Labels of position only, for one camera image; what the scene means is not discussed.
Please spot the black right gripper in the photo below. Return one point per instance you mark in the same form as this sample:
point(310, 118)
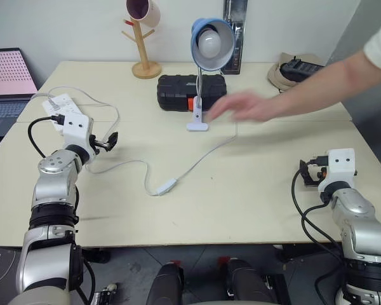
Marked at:
point(317, 178)

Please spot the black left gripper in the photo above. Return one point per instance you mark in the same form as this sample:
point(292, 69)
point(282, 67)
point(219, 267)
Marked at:
point(99, 144)

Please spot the person's bare forearm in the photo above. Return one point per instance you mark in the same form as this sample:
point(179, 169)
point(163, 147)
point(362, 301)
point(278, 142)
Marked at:
point(320, 89)

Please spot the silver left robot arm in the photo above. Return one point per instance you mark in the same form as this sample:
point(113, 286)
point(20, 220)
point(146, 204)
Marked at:
point(50, 190)

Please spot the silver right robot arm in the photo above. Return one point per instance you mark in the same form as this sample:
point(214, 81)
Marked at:
point(358, 222)

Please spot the blue clip-on desk lamp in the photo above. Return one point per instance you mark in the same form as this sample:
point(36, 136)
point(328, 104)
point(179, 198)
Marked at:
point(209, 63)

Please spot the white frosted light bulb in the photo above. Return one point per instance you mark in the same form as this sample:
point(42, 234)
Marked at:
point(209, 41)

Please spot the person's bare hand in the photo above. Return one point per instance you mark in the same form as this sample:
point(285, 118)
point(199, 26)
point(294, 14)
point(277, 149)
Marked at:
point(251, 106)

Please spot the white power strip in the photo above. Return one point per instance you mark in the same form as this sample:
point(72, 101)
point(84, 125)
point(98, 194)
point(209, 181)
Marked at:
point(63, 105)

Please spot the black plastic tool case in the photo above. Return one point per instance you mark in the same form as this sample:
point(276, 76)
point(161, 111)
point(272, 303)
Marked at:
point(177, 90)

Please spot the wooden mug tree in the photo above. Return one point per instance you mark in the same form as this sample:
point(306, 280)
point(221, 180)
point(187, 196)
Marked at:
point(143, 54)

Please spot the black electronic device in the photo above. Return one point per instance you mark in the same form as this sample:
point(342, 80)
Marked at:
point(298, 68)

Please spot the dark rounded shape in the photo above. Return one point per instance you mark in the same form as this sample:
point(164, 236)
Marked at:
point(247, 282)
point(165, 286)

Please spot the grey laptop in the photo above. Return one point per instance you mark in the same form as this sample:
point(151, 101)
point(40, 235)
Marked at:
point(6, 73)

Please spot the white mug maroon inside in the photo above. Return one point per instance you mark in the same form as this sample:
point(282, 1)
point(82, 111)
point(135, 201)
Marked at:
point(146, 11)

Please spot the black hanging retail package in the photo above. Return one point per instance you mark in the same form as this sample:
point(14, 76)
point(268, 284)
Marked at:
point(238, 47)

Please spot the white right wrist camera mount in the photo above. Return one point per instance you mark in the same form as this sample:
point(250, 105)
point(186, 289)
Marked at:
point(339, 165)

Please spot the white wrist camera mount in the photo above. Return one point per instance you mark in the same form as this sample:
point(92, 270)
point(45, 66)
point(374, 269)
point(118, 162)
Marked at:
point(76, 127)
point(339, 165)

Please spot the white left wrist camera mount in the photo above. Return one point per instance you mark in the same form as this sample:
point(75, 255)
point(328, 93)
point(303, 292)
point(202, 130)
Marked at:
point(76, 127)

